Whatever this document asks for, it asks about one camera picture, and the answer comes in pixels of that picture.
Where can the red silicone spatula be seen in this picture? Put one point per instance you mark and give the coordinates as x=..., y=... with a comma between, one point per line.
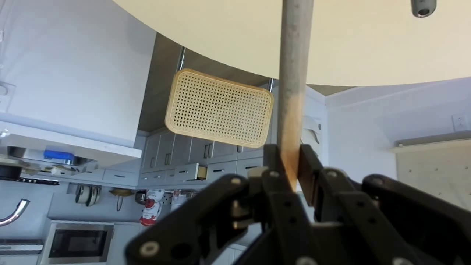
x=296, y=24

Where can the beige upholstered chair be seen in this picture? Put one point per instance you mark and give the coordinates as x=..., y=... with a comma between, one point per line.
x=218, y=109

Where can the white pot with handle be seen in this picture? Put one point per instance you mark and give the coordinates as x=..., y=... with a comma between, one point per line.
x=423, y=8

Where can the white kitchen cabinet counter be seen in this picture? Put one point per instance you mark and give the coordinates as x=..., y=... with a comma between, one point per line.
x=171, y=161

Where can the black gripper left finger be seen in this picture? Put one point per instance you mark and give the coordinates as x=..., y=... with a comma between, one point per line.
x=274, y=177

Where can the white kitchen island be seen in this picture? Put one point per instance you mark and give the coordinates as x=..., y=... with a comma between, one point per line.
x=74, y=76

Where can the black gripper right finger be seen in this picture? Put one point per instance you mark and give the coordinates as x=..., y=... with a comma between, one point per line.
x=310, y=167

